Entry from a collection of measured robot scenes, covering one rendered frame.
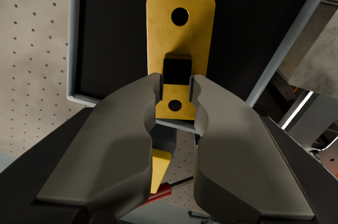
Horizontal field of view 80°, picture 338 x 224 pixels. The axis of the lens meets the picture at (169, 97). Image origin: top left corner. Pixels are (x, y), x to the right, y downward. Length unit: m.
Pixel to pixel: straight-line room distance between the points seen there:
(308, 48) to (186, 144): 0.68
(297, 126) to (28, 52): 0.75
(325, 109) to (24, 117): 0.93
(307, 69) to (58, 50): 0.66
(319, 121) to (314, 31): 0.24
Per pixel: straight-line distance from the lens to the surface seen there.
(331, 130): 0.75
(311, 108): 0.42
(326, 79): 0.25
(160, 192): 0.33
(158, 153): 0.21
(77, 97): 0.17
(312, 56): 0.23
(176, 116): 0.15
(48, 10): 0.71
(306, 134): 0.46
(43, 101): 0.87
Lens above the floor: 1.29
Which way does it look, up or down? 58 degrees down
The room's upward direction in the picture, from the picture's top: 175 degrees counter-clockwise
